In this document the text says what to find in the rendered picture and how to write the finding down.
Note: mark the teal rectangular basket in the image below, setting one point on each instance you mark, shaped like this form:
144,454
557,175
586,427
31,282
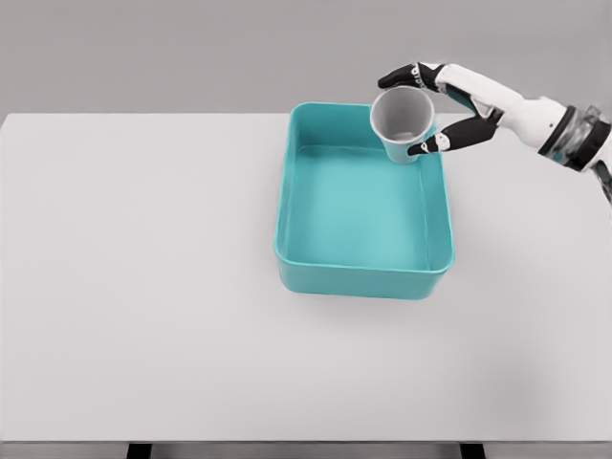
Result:
363,205

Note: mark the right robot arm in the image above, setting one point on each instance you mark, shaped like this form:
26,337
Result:
569,134

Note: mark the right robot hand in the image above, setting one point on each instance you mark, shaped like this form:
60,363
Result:
483,93

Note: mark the teal paper cup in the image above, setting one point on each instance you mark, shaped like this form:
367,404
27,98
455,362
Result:
401,122

